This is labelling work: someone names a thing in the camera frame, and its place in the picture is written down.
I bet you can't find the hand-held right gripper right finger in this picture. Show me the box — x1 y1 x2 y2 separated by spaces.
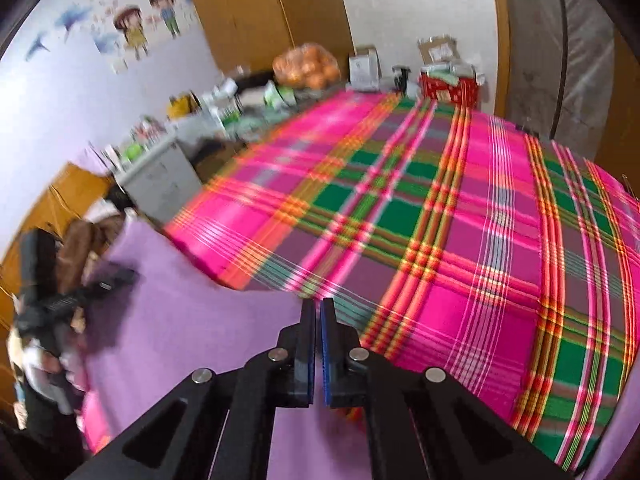
320 297 576 480

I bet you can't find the small white box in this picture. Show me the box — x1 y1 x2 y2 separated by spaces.
348 47 382 92

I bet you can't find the wooden door frame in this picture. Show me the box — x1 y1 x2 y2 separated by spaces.
487 0 511 121

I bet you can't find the person's left hand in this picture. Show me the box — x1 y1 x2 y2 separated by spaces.
7 330 86 416

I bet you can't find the purple sweater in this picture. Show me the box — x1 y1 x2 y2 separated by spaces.
80 220 381 480

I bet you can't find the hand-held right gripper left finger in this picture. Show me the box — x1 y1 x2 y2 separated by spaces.
65 300 317 480

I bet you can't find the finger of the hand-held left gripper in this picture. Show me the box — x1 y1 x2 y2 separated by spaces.
85 267 138 293

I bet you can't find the wooden headboard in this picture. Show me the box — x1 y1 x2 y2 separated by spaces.
0 162 113 311

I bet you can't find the clear plastic door curtain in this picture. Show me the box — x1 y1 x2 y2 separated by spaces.
505 0 618 166

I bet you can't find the wooden wardrobe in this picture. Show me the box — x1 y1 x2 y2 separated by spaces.
180 0 356 78

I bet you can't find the bag of oranges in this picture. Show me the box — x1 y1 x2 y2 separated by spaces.
272 42 341 90

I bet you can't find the plaid bed sheet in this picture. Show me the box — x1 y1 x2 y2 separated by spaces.
82 91 640 473

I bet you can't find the lilac towel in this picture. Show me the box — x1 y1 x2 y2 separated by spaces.
70 157 112 177

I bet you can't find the red box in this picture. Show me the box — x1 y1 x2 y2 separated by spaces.
419 72 481 108

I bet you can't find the grey drawer cabinet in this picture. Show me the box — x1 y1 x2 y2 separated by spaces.
112 140 201 226

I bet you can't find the yellow paper bag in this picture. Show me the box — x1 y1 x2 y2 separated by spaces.
167 92 198 118

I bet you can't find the open cardboard box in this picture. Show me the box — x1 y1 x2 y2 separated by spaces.
417 35 458 66

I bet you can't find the cartoon wall sticker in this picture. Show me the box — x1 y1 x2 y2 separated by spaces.
25 0 193 76

